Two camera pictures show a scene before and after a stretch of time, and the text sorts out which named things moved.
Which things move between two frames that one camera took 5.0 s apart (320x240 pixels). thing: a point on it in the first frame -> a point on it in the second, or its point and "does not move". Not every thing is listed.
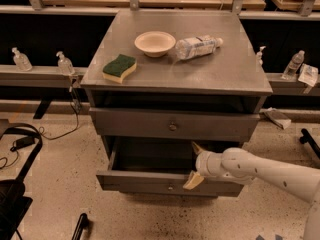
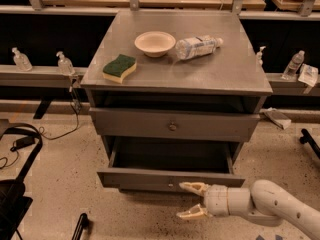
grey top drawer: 176,124 does not move
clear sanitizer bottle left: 65,64 does not move
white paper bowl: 155,44 does not move
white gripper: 202,164 -> 216,199
